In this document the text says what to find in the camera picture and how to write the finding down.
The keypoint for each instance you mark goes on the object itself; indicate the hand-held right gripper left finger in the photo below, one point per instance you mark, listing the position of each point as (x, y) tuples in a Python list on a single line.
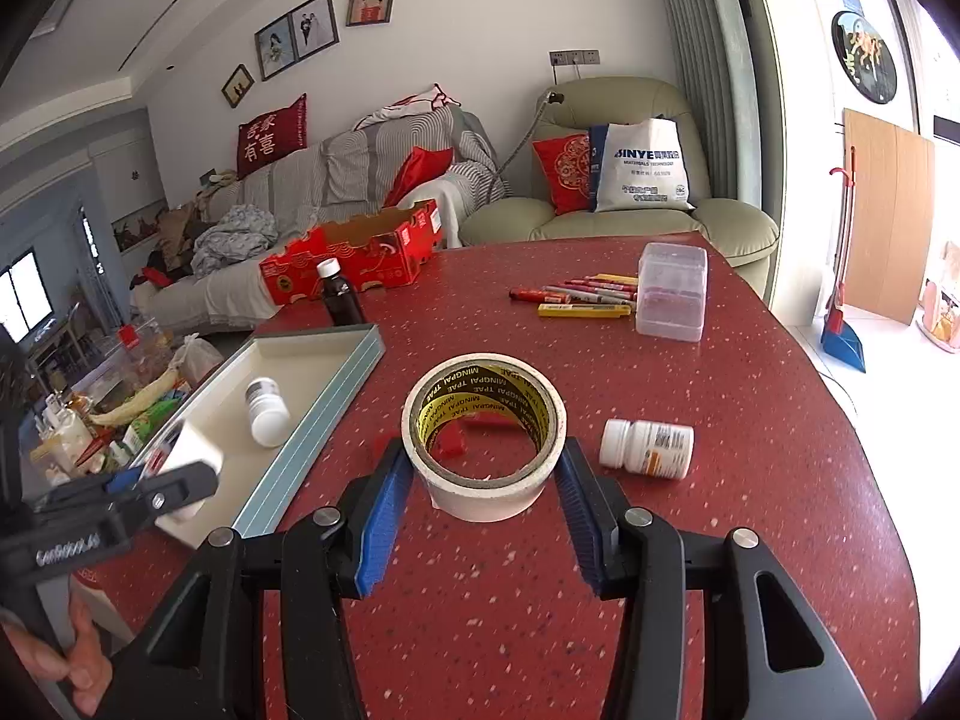
[(382, 517)]

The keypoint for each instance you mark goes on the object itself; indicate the dark framed portrait photo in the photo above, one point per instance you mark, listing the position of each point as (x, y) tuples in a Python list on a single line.
[(275, 47), (313, 26)]

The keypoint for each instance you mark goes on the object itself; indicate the yellow pen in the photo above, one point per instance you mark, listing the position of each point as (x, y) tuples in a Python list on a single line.
[(619, 278)]

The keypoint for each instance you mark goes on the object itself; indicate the person's left hand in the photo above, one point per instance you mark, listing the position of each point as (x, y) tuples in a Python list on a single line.
[(86, 660)]

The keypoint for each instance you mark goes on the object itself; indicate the red cardboard box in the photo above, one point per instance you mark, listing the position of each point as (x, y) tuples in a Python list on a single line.
[(360, 255)]

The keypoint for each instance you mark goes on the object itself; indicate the beige armchair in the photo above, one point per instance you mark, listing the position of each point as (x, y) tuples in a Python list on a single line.
[(637, 229)]

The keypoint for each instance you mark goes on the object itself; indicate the bright red cushion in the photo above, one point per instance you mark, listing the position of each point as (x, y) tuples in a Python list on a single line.
[(416, 176)]

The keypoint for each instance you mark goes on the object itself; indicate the white bottle printed label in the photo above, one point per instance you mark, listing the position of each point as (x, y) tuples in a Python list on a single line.
[(645, 450)]

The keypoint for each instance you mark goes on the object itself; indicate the brown clothes pile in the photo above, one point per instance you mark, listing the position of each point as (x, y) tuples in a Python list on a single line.
[(180, 229)]

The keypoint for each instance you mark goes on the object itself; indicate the grey-green curtain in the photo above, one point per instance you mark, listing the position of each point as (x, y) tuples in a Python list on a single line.
[(712, 90)]

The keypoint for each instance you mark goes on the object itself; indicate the wooden board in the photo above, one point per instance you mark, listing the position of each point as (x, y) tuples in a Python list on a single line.
[(892, 217)]

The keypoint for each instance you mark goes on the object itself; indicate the brown glass bottle white cap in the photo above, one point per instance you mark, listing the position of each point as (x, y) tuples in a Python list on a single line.
[(341, 296)]

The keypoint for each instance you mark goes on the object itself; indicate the round black wall plaque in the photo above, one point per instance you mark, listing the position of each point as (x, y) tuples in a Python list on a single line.
[(864, 56)]

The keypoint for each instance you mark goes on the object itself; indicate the white bottle yellow label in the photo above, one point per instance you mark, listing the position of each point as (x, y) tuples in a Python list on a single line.
[(268, 416)]

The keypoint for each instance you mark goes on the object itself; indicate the small brown photo frame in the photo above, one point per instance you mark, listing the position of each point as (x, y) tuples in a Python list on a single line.
[(238, 85)]

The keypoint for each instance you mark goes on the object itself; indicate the wide tape roll yellow core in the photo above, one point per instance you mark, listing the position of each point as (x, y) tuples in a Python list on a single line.
[(487, 491)]

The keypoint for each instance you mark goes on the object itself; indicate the landscape wall painting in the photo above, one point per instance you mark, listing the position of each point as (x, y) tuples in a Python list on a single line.
[(139, 226)]

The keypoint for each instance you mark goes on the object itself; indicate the yellow utility knife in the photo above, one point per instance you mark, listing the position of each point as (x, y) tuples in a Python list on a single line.
[(585, 310)]

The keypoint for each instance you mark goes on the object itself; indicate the green snack packet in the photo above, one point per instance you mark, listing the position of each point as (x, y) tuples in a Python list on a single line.
[(150, 427)]

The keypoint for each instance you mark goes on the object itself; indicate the dark red cushion white characters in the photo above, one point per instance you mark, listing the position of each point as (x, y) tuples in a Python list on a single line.
[(271, 136)]

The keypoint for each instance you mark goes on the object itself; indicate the white red pillow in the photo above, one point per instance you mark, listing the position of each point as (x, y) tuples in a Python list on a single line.
[(401, 109)]

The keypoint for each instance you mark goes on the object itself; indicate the wall socket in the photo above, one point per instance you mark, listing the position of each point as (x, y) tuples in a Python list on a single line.
[(574, 57)]

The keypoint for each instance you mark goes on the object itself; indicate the white tray blue-grey rim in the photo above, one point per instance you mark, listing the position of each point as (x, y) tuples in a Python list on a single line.
[(307, 375)]

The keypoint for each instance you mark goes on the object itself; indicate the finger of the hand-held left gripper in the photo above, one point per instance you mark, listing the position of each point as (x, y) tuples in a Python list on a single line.
[(124, 478), (172, 491)]

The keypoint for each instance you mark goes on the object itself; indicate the grey covered sofa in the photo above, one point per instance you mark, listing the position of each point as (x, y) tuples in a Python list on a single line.
[(352, 157)]

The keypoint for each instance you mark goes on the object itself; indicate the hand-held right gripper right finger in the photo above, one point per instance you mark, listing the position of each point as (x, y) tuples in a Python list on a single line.
[(581, 517)]

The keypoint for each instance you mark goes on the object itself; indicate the white red pen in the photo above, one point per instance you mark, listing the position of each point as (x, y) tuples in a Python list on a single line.
[(600, 285), (592, 294)]

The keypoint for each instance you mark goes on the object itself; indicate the white plastic bag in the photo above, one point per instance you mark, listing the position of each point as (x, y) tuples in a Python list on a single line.
[(196, 360)]

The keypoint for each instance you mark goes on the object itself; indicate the pale clothes pile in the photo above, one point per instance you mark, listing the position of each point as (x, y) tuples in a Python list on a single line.
[(232, 240)]

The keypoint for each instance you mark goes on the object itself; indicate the long white foam net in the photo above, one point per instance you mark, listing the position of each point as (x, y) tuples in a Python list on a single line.
[(139, 401)]

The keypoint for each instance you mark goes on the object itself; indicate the blue dustpan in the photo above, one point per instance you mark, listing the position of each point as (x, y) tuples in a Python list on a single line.
[(844, 345)]

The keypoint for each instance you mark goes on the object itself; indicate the brown frame red photo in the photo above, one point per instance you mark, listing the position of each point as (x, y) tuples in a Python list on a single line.
[(370, 8)]

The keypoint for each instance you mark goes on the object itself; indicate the large plain white bottle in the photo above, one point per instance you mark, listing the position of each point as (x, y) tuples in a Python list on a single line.
[(191, 446)]

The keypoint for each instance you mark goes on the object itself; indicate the clear plastic box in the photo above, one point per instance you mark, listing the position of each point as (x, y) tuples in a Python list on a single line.
[(671, 292)]

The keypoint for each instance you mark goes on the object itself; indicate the white printed tote bag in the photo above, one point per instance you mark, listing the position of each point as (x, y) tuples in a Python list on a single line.
[(641, 165)]

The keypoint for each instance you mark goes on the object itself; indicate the red patterned cushion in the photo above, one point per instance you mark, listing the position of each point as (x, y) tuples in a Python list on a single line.
[(566, 172)]

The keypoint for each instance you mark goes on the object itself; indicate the clear bag red label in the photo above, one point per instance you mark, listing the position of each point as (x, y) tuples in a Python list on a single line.
[(131, 341)]

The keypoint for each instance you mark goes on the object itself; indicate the pink toy chair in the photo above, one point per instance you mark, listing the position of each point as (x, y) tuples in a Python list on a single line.
[(941, 307)]

